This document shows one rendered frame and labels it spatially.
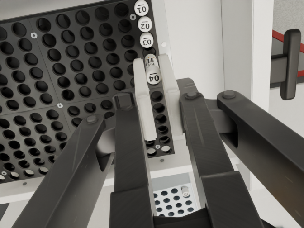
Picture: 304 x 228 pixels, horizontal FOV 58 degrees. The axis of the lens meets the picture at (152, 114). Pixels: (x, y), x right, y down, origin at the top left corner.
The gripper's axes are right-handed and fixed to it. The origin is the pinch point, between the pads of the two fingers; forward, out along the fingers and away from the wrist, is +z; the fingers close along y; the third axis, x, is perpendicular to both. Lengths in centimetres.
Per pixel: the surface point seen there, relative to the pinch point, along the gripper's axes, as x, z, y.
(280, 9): -18, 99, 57
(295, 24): -26, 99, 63
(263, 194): -37.7, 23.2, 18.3
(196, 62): -4.1, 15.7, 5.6
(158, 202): -31.9, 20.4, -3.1
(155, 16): 2.4, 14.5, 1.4
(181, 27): 0.4, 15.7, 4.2
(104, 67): -0.6, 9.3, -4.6
